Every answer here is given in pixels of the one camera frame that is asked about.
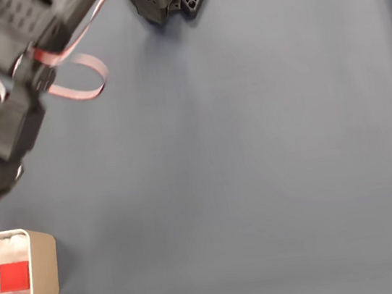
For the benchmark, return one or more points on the red cube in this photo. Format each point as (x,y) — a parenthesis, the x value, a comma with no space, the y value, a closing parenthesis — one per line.
(14,276)

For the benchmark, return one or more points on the dark blue table mat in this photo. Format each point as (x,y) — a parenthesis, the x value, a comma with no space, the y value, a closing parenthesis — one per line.
(218,151)

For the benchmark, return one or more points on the beige plastic box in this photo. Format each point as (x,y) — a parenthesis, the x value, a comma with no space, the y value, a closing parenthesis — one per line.
(45,267)

